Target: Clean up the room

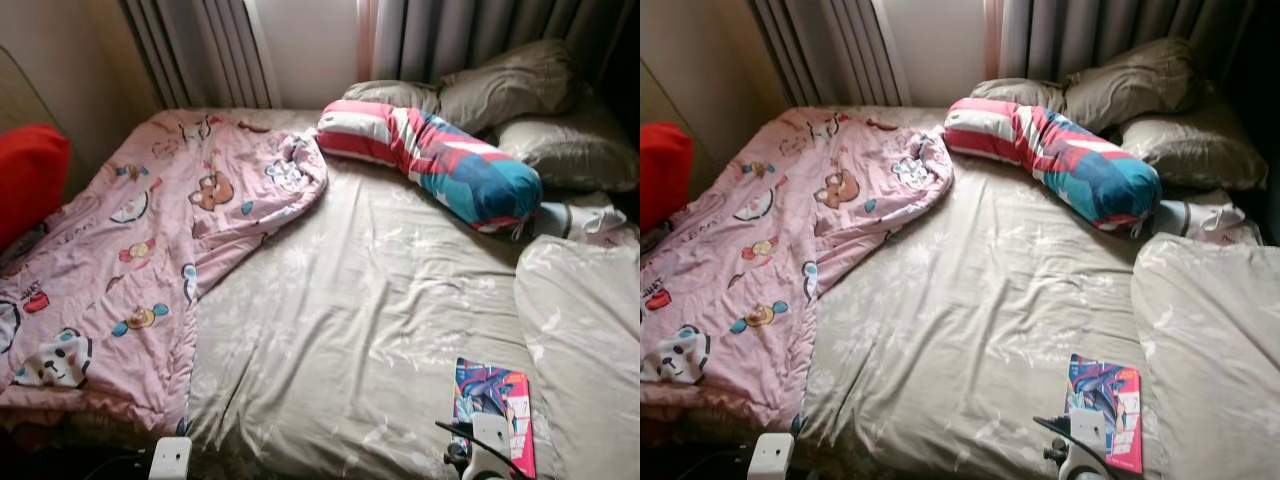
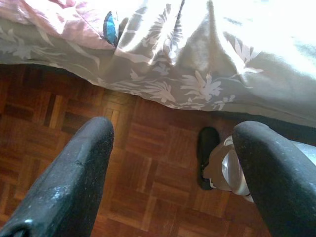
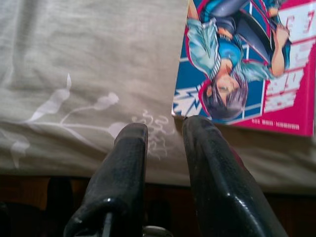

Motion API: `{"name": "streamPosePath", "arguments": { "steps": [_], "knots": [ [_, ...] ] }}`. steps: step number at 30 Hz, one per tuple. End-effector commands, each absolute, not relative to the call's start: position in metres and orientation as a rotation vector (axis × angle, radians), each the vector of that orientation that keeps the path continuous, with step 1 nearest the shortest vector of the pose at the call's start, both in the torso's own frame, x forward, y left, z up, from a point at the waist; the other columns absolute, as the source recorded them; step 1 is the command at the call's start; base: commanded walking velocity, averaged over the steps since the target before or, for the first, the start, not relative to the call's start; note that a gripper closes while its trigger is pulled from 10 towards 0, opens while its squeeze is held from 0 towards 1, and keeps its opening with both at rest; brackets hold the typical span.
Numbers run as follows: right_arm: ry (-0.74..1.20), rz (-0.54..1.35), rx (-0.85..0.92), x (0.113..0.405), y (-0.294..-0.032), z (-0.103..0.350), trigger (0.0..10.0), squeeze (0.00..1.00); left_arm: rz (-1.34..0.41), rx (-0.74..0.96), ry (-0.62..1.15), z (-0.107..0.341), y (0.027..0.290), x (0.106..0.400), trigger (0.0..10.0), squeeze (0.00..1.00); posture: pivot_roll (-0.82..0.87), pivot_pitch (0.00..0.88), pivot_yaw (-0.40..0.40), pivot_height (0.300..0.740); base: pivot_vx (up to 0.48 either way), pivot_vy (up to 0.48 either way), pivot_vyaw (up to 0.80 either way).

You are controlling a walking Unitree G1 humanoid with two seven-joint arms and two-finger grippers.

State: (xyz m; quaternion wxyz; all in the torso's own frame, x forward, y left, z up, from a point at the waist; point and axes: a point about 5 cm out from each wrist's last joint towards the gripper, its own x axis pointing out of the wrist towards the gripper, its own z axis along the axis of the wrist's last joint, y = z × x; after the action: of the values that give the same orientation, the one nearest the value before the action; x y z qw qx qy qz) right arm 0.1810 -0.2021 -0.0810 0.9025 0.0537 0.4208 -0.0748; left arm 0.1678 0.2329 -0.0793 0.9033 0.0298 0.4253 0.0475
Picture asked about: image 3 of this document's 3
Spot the bed with beige floral sheet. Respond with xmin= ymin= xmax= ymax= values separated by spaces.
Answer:
xmin=0 ymin=0 xmax=316 ymax=196

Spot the colourful manga comic book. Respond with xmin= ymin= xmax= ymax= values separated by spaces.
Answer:
xmin=171 ymin=0 xmax=316 ymax=138

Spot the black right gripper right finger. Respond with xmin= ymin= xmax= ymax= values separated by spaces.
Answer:
xmin=182 ymin=115 xmax=289 ymax=237

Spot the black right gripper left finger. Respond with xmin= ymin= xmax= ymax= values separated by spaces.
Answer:
xmin=63 ymin=122 xmax=149 ymax=237

